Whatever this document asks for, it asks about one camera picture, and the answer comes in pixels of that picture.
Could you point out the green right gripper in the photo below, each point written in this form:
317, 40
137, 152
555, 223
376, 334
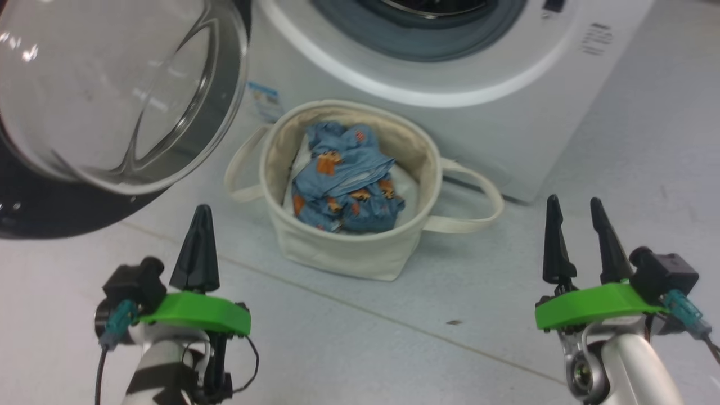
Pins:
596, 306

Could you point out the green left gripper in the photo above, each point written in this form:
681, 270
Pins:
197, 315

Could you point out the round glass washer door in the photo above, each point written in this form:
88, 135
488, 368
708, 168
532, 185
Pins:
56, 208

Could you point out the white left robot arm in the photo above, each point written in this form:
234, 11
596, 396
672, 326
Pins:
163, 360

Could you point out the white front-load washing machine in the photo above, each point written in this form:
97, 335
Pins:
506, 129

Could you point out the cream canvas laundry basket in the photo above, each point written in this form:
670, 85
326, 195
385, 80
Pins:
349, 259

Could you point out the blue energy label sticker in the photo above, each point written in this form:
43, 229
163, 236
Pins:
264, 104

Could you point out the white pillow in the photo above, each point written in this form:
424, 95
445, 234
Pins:
409, 191

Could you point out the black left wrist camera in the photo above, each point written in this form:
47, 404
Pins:
135, 284

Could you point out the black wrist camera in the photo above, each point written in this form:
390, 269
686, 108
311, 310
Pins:
135, 284
666, 273

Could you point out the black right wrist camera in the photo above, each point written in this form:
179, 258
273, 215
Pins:
666, 273

